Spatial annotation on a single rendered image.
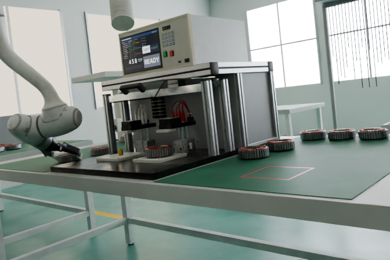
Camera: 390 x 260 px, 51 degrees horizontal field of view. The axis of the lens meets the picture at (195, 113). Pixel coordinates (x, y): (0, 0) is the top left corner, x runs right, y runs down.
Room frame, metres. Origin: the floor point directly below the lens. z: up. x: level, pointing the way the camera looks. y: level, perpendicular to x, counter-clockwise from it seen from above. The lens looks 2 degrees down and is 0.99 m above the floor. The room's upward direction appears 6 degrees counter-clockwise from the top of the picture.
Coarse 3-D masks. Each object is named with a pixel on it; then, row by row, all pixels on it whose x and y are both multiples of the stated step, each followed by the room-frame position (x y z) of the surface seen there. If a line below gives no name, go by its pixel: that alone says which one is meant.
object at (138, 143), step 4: (140, 140) 1.83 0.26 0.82; (144, 140) 1.81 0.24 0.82; (148, 140) 1.79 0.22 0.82; (152, 140) 1.81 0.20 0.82; (136, 144) 1.83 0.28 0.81; (140, 144) 1.81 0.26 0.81; (144, 144) 1.80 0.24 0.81; (148, 144) 1.79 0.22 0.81; (152, 144) 1.81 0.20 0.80; (140, 148) 1.82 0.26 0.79; (144, 148) 1.80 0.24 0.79
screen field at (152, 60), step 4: (144, 56) 1.77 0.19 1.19; (148, 56) 1.75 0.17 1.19; (152, 56) 1.73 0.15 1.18; (156, 56) 1.72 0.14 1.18; (144, 60) 1.77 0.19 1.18; (148, 60) 1.75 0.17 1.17; (152, 60) 1.73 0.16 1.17; (156, 60) 1.72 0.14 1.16; (144, 64) 1.77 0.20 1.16; (148, 64) 1.75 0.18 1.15; (152, 64) 1.74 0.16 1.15; (156, 64) 1.72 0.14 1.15; (160, 64) 1.70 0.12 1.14
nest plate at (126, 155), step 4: (124, 152) 1.81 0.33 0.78; (128, 152) 1.79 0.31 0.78; (132, 152) 1.78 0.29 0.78; (136, 152) 1.76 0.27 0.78; (140, 152) 1.74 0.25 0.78; (144, 152) 1.73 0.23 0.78; (104, 156) 1.74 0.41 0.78; (108, 156) 1.73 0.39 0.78; (112, 156) 1.71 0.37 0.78; (116, 156) 1.70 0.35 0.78; (120, 156) 1.68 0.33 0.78; (124, 156) 1.67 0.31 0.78; (128, 156) 1.66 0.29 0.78; (132, 156) 1.67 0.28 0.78; (136, 156) 1.69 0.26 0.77; (96, 160) 1.71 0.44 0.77; (100, 160) 1.69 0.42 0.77; (104, 160) 1.67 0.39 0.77; (108, 160) 1.66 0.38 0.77; (112, 160) 1.64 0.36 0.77; (116, 160) 1.62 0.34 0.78; (120, 160) 1.62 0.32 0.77
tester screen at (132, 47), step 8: (152, 32) 1.72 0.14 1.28; (128, 40) 1.83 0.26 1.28; (136, 40) 1.79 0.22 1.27; (144, 40) 1.76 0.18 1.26; (152, 40) 1.73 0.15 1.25; (128, 48) 1.83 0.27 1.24; (136, 48) 1.80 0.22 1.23; (128, 56) 1.84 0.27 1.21; (136, 56) 1.80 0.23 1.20; (128, 64) 1.84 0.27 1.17; (136, 64) 1.80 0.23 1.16; (128, 72) 1.85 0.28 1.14
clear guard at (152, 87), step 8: (160, 80) 1.38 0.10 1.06; (168, 80) 1.38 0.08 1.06; (176, 80) 1.44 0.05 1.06; (184, 80) 1.51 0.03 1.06; (192, 80) 1.59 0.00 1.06; (136, 88) 1.44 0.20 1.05; (152, 88) 1.37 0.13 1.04; (160, 88) 1.35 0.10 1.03; (120, 96) 1.47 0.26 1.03; (128, 96) 1.43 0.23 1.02; (136, 96) 1.40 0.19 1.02; (144, 96) 1.37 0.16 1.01; (152, 96) 1.33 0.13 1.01
